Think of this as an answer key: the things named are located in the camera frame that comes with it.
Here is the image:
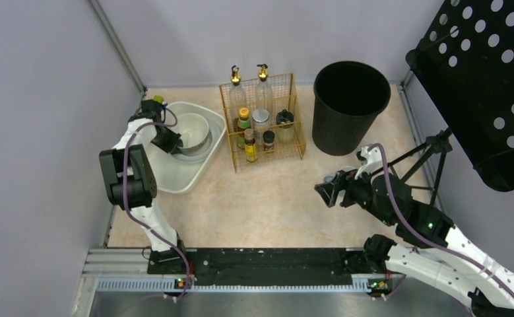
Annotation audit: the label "black tripod stand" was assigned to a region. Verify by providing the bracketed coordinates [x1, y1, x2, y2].
[388, 127, 453, 207]

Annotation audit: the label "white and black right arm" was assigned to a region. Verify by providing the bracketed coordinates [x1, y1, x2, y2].
[315, 168, 514, 316]

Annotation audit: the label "small yellow label bottle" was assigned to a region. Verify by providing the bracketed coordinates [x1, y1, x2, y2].
[244, 128, 257, 162]

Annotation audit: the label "white bowl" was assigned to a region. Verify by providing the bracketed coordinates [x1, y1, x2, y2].
[172, 113, 210, 157]

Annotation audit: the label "gold wire rack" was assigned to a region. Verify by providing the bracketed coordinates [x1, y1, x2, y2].
[219, 73, 306, 172]

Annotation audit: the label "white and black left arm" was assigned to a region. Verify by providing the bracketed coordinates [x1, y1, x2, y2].
[99, 96, 186, 262]

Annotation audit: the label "black perforated panel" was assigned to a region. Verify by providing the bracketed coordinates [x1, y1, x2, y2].
[406, 1, 514, 192]

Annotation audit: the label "white paper plate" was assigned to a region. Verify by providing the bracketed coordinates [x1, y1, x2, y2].
[172, 121, 220, 164]

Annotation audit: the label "yellow cap sauce bottle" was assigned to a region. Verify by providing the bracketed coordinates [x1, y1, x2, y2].
[236, 107, 251, 149]

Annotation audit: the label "small dark spice jar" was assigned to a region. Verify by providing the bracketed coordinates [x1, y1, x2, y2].
[263, 130, 276, 154]

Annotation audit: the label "white plastic basin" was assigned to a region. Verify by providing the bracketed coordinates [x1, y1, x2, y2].
[146, 101, 226, 194]

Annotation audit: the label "silver lid white can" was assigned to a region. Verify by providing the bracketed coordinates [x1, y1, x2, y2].
[251, 108, 270, 145]

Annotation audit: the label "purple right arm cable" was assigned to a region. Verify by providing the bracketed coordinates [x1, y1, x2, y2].
[368, 143, 514, 316]

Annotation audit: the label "clear gold-top oil bottle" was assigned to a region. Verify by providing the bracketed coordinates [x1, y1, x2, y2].
[255, 63, 274, 114]

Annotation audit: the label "blue green toy blocks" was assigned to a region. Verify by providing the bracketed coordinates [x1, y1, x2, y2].
[152, 95, 168, 109]

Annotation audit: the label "black lid round jar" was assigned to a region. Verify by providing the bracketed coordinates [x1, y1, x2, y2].
[276, 109, 294, 143]

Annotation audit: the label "black trash bin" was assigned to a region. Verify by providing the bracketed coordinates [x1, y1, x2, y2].
[311, 61, 391, 156]

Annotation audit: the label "dark sauce glass bottle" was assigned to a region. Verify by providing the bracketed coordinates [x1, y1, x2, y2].
[228, 65, 247, 126]

